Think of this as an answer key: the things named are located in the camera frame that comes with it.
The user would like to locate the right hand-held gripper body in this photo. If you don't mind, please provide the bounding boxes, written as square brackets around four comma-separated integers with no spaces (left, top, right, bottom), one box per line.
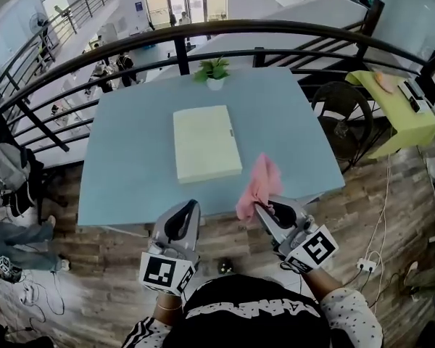
[274,216,340,275]

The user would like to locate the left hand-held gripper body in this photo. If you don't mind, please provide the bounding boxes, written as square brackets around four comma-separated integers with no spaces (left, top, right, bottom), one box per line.
[139,229,201,297]

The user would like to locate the pink cloth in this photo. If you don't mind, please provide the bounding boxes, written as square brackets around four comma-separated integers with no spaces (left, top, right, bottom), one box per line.
[235,152,284,223]

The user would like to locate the pale yellow object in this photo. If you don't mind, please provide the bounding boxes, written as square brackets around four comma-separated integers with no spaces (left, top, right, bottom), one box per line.
[172,104,244,186]

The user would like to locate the person's right forearm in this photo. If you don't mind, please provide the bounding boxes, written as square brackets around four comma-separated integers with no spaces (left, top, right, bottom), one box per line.
[299,265,384,348]

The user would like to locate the person's left forearm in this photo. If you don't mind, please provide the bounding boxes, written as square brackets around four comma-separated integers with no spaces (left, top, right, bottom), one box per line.
[120,289,185,348]

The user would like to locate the pink object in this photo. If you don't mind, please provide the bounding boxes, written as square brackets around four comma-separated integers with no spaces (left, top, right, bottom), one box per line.
[374,71,397,94]

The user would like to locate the white flat device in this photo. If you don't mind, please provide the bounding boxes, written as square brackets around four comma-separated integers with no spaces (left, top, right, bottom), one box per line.
[398,79,431,114]

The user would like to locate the white power strip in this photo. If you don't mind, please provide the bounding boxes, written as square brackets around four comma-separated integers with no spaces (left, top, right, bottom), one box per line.
[356,257,378,273]

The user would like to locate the person's black printed shirt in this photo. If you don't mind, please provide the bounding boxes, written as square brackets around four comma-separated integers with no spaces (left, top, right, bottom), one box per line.
[170,273,331,348]

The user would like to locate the black wicker chair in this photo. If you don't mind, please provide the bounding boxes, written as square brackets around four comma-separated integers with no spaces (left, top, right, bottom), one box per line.
[310,80,375,167]

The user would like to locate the lime green covered table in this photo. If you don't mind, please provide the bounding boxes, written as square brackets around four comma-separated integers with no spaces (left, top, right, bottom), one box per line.
[344,70,435,160]

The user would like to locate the green potted plant white pot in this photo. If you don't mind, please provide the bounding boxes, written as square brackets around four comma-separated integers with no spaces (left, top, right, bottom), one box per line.
[192,57,232,91]

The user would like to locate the grey hooded jacket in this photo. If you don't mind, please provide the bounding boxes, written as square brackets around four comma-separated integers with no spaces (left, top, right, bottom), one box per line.
[0,142,45,218]

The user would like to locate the black metal railing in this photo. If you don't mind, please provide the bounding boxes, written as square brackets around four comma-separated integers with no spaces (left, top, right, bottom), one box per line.
[0,18,435,159]

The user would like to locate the white cable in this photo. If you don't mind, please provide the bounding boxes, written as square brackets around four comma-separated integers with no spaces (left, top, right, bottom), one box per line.
[365,153,393,264]

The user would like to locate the black floor cable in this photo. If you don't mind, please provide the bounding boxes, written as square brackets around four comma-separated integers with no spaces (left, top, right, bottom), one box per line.
[20,272,66,331]

